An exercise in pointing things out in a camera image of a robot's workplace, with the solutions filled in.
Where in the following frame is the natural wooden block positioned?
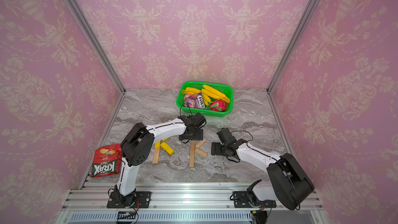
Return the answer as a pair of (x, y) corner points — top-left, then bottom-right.
(152, 148), (160, 164)

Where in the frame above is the red dragon fruit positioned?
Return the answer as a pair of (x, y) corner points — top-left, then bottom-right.
(209, 99), (228, 112)

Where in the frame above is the green plastic basket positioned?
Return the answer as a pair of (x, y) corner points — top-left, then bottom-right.
(176, 81), (234, 117)

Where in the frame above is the natural block cluster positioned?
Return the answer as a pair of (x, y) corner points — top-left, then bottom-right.
(195, 139), (206, 149)
(194, 148), (207, 158)
(189, 153), (195, 168)

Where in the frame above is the banana bunch right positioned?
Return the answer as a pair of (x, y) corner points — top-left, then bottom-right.
(202, 85), (231, 103)

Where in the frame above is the aluminium front rail frame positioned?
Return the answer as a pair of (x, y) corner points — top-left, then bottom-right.
(56, 183), (328, 224)

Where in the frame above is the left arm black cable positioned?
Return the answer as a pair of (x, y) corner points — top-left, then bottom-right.
(179, 102), (193, 118)

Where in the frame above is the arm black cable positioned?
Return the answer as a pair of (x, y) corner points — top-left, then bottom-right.
(231, 130), (254, 142)
(179, 102), (193, 118)

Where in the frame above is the yellow block diagonal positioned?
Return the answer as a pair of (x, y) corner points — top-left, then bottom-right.
(154, 141), (161, 148)

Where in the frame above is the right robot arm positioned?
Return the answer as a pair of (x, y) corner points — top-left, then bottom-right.
(211, 128), (315, 211)

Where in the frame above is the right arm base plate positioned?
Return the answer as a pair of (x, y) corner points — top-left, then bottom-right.
(230, 191), (277, 209)

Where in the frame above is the purple snack packet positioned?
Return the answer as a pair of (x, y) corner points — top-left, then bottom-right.
(184, 93), (206, 109)

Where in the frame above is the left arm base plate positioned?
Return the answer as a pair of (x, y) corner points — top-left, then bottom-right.
(107, 191), (152, 209)

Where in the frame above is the banana bunch left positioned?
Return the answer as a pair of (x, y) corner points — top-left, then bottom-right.
(181, 87), (201, 95)

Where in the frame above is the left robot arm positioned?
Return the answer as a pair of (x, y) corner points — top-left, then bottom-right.
(107, 113), (206, 209)

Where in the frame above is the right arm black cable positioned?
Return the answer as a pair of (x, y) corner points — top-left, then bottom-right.
(231, 130), (254, 142)

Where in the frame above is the red snack bag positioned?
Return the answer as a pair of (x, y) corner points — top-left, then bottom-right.
(91, 144), (122, 177)

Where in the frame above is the banana bunch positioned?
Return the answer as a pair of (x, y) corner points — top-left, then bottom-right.
(181, 87), (201, 95)
(202, 85), (231, 103)

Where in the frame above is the natural block cluster bottom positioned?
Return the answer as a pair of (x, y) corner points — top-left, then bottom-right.
(189, 153), (195, 168)

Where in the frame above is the natural block cluster horizontal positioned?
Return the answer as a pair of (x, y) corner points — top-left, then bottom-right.
(190, 141), (196, 154)

